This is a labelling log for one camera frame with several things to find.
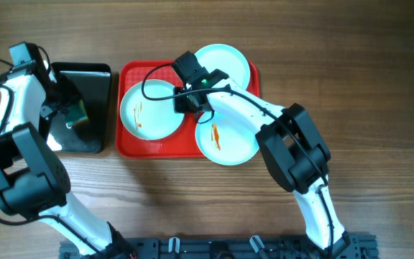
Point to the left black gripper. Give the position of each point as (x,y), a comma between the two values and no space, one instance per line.
(72,94)

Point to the red plastic serving tray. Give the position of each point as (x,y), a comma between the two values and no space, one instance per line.
(180,144)

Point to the black metal base rail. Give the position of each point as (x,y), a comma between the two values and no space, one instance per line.
(352,245)

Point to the light blue plate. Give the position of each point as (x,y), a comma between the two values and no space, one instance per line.
(227,59)
(147,119)
(224,140)

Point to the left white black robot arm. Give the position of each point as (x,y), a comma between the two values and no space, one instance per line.
(34,184)

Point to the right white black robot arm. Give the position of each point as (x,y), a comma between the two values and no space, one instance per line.
(292,148)

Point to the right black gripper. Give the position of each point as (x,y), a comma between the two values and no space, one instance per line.
(180,106)

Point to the black water tray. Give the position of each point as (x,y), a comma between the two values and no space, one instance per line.
(93,81)

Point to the green yellow scrub sponge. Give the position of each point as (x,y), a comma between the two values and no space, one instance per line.
(76,114)

